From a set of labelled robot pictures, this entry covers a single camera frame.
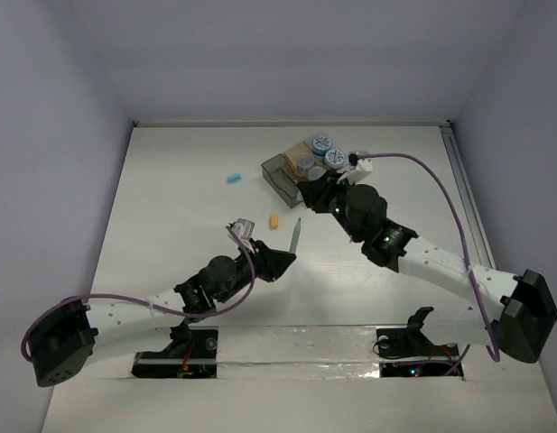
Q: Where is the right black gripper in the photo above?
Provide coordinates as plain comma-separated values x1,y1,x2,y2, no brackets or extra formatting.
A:
299,169,363,244

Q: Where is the clear jar of pins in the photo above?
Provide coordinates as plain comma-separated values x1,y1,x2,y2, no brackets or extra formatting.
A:
306,166,327,181
295,153,315,177

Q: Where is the green highlighter marker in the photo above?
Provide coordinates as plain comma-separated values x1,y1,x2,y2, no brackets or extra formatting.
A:
289,218,302,253

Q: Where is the blue lidded round tin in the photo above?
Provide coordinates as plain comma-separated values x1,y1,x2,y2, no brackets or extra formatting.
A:
311,134,332,156

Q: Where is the orange marker cap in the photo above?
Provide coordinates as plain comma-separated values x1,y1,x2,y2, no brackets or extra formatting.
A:
268,214,280,230

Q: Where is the blue marker cap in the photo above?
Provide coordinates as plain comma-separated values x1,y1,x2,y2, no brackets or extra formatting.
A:
226,173,242,184

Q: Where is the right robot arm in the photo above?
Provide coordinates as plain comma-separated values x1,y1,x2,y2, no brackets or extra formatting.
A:
298,176,557,364

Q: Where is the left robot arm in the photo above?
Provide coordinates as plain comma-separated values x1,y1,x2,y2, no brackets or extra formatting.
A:
21,239,296,388

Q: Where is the clear plastic container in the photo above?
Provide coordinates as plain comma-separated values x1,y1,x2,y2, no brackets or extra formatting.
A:
304,133,349,172

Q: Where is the silver foil tape strip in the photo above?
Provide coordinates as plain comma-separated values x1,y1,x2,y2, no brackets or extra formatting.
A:
216,326,380,380

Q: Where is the amber plastic container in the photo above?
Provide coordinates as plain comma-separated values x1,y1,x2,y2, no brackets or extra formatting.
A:
283,142,332,183

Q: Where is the dark grey plastic container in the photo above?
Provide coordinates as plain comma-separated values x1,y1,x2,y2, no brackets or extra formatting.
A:
261,153,302,208

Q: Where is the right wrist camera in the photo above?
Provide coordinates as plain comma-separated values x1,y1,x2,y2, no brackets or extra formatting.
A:
337,151,373,185

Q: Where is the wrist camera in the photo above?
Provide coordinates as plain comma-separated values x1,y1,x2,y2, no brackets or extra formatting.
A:
227,218,255,242
337,151,373,185

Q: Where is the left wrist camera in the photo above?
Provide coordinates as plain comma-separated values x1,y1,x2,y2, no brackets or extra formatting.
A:
227,218,255,242

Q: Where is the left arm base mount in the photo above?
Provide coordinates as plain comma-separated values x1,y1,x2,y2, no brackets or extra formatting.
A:
131,325,218,380

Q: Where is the aluminium rail right edge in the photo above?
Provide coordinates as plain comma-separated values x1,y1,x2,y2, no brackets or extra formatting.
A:
439,120,512,320

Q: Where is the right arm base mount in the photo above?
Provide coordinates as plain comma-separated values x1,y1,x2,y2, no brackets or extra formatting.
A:
372,307,464,379

